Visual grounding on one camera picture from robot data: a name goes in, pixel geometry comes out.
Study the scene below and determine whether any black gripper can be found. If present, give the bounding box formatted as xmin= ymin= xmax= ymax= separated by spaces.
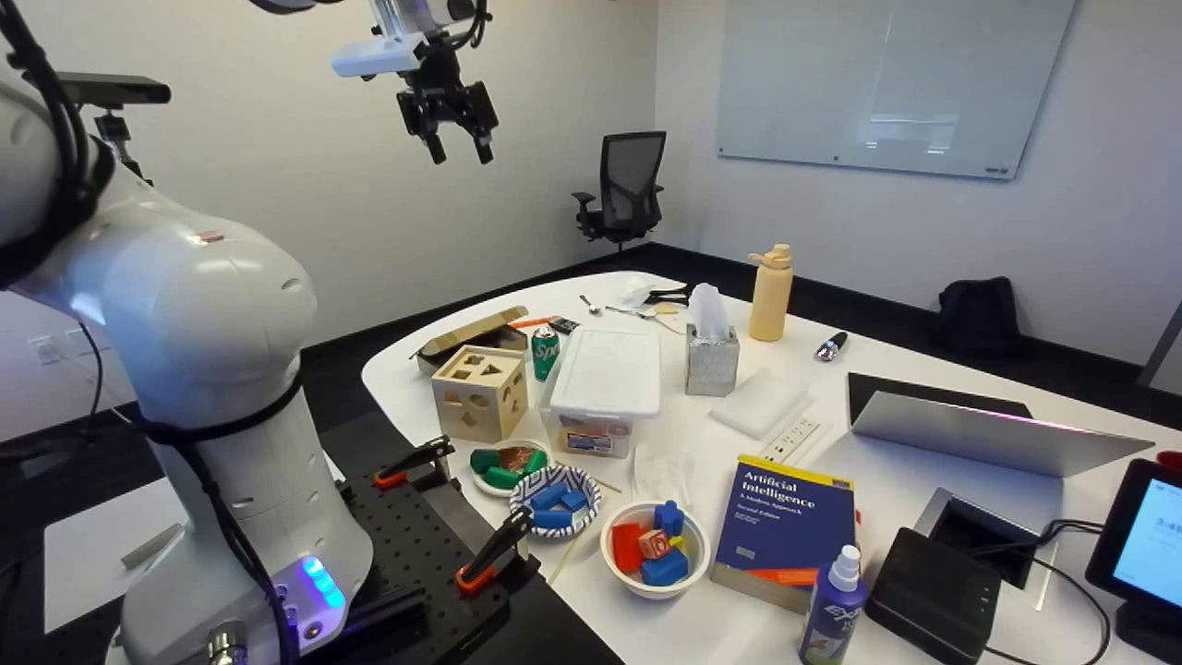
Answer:
xmin=394 ymin=43 xmax=502 ymax=169

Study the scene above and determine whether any wooden shape sorter box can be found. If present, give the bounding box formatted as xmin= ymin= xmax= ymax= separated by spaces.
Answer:
xmin=428 ymin=345 xmax=532 ymax=447

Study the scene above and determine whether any grey tissue box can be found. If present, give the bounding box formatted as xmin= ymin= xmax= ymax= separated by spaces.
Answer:
xmin=683 ymin=282 xmax=743 ymax=399

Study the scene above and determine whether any red block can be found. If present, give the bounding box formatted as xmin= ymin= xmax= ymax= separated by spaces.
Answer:
xmin=610 ymin=521 xmax=651 ymax=579

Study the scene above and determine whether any large blue block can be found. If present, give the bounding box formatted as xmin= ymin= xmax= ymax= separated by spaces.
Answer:
xmin=641 ymin=548 xmax=696 ymax=586

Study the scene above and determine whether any black box device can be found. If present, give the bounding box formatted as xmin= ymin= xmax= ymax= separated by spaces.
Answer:
xmin=862 ymin=524 xmax=1004 ymax=665

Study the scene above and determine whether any black office chair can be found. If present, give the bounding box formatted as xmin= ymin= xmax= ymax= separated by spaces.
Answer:
xmin=571 ymin=131 xmax=670 ymax=255

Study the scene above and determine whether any clear plastic lidded container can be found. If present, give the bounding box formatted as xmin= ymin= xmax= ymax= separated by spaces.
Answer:
xmin=548 ymin=314 xmax=664 ymax=461

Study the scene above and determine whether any black orange clamp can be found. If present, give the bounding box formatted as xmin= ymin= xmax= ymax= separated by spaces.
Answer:
xmin=450 ymin=504 xmax=541 ymax=599
xmin=370 ymin=432 xmax=460 ymax=495

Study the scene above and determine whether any small white bowl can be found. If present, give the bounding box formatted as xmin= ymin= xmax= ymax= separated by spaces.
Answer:
xmin=466 ymin=435 xmax=558 ymax=504

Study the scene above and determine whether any tan drink bottle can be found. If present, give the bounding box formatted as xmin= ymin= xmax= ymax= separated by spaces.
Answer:
xmin=748 ymin=240 xmax=798 ymax=346

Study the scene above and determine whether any white paper pad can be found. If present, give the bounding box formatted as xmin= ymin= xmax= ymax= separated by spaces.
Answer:
xmin=711 ymin=365 xmax=816 ymax=442

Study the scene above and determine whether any blue white patterned plate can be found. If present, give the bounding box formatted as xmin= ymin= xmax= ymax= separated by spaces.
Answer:
xmin=507 ymin=461 xmax=603 ymax=542

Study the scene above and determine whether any black marker pen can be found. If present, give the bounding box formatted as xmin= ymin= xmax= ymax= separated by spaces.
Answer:
xmin=808 ymin=330 xmax=855 ymax=365

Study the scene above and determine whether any white remote keypad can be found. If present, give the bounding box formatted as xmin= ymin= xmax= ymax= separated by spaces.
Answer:
xmin=760 ymin=413 xmax=823 ymax=469

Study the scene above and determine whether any large white bowl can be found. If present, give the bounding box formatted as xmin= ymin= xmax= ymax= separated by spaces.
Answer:
xmin=599 ymin=495 xmax=712 ymax=602

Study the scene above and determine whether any black flat tablet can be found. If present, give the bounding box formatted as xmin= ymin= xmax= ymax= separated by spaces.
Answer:
xmin=845 ymin=370 xmax=1033 ymax=429

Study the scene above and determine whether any blue yellow book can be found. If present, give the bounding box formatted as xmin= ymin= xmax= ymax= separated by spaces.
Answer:
xmin=711 ymin=455 xmax=862 ymax=618

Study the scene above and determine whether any black backpack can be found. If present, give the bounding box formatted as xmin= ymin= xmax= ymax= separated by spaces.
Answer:
xmin=930 ymin=274 xmax=1026 ymax=363

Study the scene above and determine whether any white paper sheet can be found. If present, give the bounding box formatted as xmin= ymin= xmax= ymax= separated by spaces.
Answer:
xmin=42 ymin=478 xmax=193 ymax=638

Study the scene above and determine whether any blue spray bottle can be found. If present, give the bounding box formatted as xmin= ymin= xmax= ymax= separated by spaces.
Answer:
xmin=798 ymin=538 xmax=872 ymax=665

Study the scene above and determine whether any silver laptop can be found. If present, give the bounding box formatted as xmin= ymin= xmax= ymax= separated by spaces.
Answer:
xmin=804 ymin=387 xmax=1157 ymax=548

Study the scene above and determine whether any grey framed black device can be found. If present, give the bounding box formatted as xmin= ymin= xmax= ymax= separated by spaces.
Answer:
xmin=912 ymin=483 xmax=1065 ymax=593

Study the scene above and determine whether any black tablet lit screen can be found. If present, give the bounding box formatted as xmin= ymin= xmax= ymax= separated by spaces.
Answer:
xmin=1082 ymin=455 xmax=1182 ymax=660

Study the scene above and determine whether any black camera on stand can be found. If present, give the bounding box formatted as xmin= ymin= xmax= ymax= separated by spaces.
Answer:
xmin=51 ymin=69 xmax=173 ymax=189

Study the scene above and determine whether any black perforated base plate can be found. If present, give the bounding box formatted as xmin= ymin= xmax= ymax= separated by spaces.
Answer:
xmin=326 ymin=409 xmax=625 ymax=665

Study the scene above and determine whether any wall whiteboard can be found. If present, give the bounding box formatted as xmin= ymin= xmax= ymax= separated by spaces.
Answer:
xmin=717 ymin=0 xmax=1082 ymax=184

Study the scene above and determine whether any black cable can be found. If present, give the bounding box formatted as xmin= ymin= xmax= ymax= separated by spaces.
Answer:
xmin=982 ymin=512 xmax=1120 ymax=665

